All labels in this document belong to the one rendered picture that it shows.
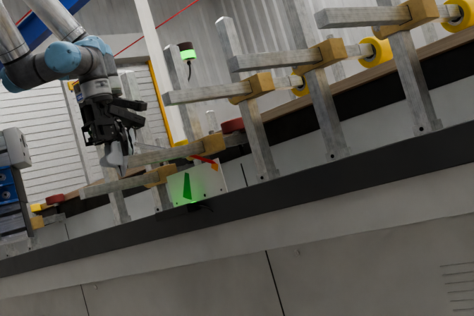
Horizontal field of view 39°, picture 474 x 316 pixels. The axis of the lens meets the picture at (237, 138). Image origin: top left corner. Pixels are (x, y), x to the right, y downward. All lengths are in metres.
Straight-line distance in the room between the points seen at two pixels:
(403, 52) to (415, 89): 0.08
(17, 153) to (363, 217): 0.84
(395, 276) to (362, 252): 0.11
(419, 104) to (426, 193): 0.19
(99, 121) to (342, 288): 0.83
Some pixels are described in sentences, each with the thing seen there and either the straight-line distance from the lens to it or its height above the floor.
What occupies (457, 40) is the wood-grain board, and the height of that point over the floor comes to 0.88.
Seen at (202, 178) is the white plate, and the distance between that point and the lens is 1.94.
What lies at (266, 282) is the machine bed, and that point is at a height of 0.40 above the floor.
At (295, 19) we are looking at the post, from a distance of 1.63.
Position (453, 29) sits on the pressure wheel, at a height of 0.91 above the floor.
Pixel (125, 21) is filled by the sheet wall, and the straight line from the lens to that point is 11.60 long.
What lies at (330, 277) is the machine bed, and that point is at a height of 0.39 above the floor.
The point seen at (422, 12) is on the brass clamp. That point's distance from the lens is 1.42.
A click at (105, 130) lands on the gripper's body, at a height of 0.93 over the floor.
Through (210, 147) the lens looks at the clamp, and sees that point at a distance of 1.89.
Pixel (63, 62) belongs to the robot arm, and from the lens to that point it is 1.66.
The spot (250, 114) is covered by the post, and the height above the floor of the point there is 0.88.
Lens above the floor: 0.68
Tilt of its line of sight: 5 degrees up
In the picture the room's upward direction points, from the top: 16 degrees counter-clockwise
